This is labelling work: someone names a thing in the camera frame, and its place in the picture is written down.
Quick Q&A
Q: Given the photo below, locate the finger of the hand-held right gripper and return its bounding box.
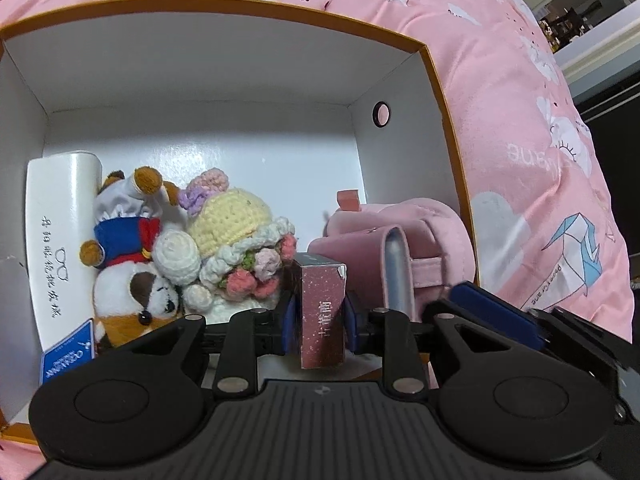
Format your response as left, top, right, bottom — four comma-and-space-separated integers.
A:
449, 281, 631, 411

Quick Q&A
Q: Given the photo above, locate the white glasses case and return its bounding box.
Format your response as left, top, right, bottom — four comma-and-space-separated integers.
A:
25, 151, 103, 356

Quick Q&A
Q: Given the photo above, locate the small pink glitter box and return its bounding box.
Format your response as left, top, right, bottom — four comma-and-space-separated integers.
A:
291, 252, 348, 371

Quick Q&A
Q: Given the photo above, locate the orange cardboard box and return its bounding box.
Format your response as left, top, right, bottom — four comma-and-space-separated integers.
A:
0, 0, 483, 448

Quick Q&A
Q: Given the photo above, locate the pink fabric pouch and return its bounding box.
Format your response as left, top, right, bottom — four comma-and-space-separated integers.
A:
306, 199, 476, 321

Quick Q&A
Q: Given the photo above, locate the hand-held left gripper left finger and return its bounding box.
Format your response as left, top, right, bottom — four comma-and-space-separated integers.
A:
131, 292, 301, 398

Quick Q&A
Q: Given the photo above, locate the pink printed blanket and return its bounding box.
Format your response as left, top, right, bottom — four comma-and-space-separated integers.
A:
0, 0, 640, 346

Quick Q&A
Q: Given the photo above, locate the brown bear plush toy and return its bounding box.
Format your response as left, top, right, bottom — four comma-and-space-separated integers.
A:
80, 166, 186, 351

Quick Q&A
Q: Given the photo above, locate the crochet doll with flowers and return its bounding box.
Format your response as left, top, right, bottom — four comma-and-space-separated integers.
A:
152, 167, 301, 323

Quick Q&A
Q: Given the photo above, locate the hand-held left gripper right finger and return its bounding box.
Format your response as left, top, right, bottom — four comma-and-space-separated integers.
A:
343, 294, 510, 398

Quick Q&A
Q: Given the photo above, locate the blue packet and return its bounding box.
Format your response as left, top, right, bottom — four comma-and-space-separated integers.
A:
39, 317, 96, 388

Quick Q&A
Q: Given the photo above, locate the dark cabinet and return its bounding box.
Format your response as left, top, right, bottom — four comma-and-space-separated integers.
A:
575, 72, 640, 171

